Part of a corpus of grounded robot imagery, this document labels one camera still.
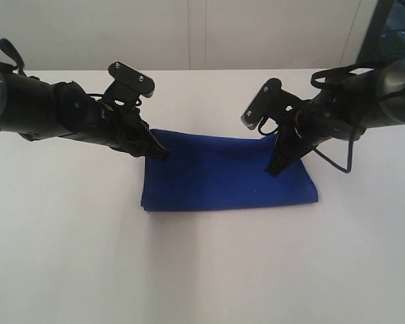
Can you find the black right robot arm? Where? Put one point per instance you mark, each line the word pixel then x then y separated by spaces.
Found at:
pixel 392 101

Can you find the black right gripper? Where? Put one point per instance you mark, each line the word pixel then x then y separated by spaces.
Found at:
pixel 346 106

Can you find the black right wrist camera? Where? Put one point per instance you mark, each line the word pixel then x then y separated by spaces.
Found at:
pixel 270 102

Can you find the dark metal post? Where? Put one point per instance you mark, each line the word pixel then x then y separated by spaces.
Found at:
pixel 374 30

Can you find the blue terry towel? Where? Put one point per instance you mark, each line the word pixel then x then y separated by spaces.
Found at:
pixel 211 173

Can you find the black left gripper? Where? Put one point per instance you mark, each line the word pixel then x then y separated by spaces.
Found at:
pixel 93 119

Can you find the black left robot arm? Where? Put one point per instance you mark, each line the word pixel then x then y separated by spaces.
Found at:
pixel 37 110

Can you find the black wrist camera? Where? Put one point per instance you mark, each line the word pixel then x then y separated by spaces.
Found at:
pixel 128 84
pixel 270 102

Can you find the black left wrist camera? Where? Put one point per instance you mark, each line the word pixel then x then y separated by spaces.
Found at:
pixel 128 84

